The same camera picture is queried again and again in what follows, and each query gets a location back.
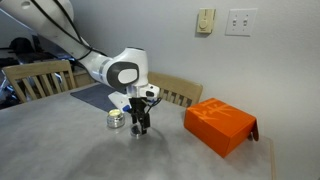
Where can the right wooden chair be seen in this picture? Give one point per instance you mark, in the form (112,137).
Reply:
(176,90)

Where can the orange cardboard box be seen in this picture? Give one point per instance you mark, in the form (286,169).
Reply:
(219,125)

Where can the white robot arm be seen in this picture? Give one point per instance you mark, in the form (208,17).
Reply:
(54,20)

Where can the shiny metal container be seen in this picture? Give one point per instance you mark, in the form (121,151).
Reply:
(115,119)

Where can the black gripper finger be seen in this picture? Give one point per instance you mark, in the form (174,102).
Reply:
(134,118)
(145,123)

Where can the dark blue placemat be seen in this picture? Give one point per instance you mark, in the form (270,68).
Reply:
(96,96)

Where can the white double light switch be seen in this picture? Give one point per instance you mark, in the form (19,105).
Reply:
(240,22)

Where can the beige dimmer switch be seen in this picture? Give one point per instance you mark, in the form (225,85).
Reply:
(205,20)

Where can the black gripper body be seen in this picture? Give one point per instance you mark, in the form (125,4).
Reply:
(138,106)

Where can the wooden chair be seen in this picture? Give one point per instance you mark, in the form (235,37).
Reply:
(40,79)
(176,90)

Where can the left wooden chair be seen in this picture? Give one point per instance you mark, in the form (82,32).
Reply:
(40,79)

